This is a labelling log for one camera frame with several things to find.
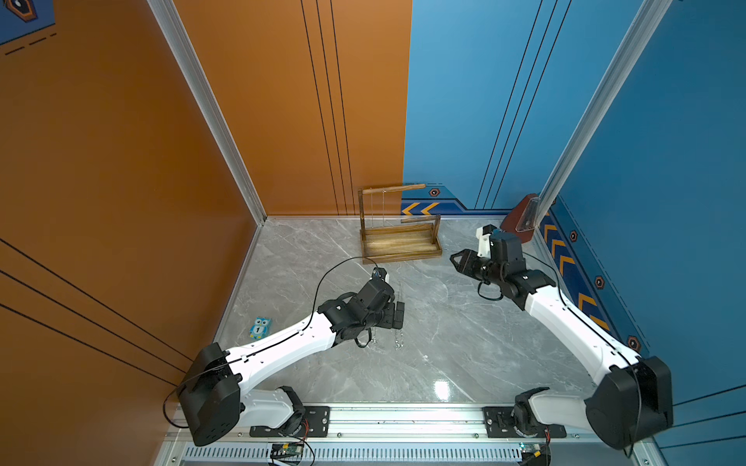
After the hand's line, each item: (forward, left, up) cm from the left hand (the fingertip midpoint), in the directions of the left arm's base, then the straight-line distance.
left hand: (392, 304), depth 81 cm
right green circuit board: (-31, -35, -16) cm, 50 cm away
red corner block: (+37, -48, -3) cm, 60 cm away
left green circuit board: (-32, +26, -16) cm, 44 cm away
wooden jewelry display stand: (+37, -13, -14) cm, 41 cm away
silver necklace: (+35, +3, +8) cm, 36 cm away
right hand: (+11, -18, +7) cm, 22 cm away
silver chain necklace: (-12, +5, +6) cm, 15 cm away
